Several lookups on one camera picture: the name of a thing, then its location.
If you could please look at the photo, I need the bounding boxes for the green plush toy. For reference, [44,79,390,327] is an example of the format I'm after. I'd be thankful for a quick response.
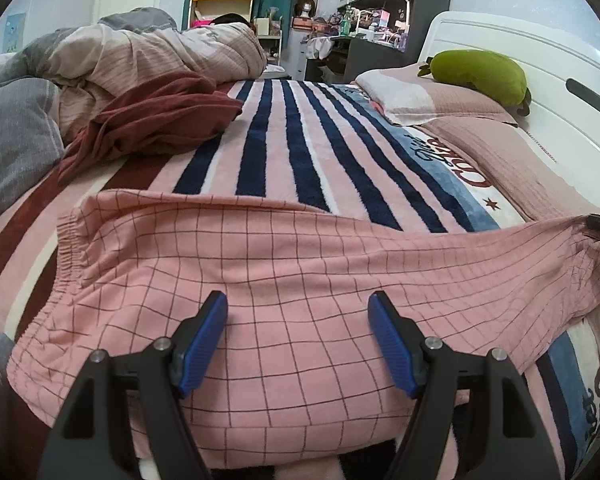
[416,50,532,118]

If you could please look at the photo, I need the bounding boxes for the pink and white pillow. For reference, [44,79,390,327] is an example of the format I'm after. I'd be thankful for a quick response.
[355,65,518,127]

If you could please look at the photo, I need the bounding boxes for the dark cloth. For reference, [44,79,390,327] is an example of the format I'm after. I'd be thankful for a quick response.
[212,13,254,27]

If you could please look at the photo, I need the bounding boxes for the yellow shelf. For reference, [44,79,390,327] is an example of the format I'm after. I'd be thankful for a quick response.
[187,0,257,31]

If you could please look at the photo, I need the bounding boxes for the grey bookshelf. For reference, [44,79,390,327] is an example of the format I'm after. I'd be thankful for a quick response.
[305,0,453,83]

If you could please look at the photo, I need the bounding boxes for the white bed headboard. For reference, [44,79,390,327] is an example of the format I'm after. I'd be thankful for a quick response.
[420,10,600,221]

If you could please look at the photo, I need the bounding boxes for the pink quilted bed sheet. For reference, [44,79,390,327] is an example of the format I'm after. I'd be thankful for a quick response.
[425,115,596,222]

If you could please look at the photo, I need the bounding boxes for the pale blue wall poster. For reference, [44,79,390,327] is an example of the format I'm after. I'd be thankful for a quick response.
[2,10,27,53]

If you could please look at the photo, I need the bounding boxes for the pink checked pants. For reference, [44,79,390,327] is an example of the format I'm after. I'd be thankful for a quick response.
[6,191,600,468]

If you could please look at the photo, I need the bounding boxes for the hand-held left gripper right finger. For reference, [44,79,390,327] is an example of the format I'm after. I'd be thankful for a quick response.
[367,290,563,480]

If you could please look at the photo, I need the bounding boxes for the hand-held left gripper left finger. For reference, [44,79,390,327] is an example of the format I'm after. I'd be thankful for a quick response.
[39,291,229,480]

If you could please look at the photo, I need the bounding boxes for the striped plush blanket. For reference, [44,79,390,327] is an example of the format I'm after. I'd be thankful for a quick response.
[0,79,600,480]

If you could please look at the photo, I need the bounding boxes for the maroon cloth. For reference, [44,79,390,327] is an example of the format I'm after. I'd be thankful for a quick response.
[57,71,244,181]

